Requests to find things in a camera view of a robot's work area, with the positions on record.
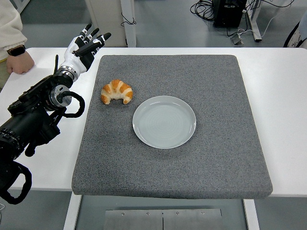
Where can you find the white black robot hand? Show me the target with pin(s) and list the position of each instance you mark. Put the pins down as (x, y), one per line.
(72, 56)

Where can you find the golden croissant bread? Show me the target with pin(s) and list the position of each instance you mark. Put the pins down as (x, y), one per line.
(117, 88)

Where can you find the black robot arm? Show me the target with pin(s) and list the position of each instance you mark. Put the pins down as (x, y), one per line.
(28, 119)

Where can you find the grey round plate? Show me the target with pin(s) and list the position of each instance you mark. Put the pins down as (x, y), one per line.
(164, 122)

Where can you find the grey metal plate with screws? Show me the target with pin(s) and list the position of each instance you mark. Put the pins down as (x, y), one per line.
(144, 220)

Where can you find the person's hand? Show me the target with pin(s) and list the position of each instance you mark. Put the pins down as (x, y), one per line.
(20, 63)

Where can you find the black wristwatch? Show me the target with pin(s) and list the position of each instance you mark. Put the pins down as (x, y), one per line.
(16, 50)

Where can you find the white pillar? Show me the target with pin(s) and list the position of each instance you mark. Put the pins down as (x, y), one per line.
(129, 36)

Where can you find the white furniture panel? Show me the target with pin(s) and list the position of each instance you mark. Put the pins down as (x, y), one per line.
(22, 3)

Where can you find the white table leg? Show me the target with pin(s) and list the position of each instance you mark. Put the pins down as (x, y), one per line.
(72, 213)
(251, 215)

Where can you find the black computer case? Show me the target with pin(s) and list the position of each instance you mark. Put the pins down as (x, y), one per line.
(229, 14)

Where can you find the grey felt mat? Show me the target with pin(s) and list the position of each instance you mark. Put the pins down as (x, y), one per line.
(192, 167)

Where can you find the grey floor pedal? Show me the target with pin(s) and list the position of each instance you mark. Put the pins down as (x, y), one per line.
(237, 40)

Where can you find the white desk leg with foot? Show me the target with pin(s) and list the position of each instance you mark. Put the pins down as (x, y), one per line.
(255, 28)

